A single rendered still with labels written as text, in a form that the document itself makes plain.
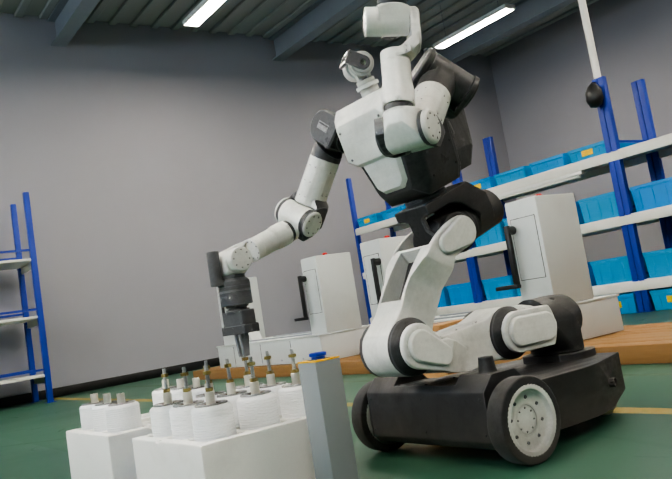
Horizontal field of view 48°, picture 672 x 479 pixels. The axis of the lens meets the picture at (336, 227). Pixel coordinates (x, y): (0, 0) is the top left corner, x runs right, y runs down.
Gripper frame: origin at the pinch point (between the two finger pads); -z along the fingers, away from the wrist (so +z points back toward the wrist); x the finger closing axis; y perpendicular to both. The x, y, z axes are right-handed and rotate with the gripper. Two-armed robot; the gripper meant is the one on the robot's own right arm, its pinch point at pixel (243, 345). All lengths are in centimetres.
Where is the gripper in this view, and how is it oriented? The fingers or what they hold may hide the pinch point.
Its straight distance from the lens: 210.5
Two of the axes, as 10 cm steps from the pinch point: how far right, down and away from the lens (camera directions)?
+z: -1.6, -9.8, 1.1
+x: 7.6, -1.9, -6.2
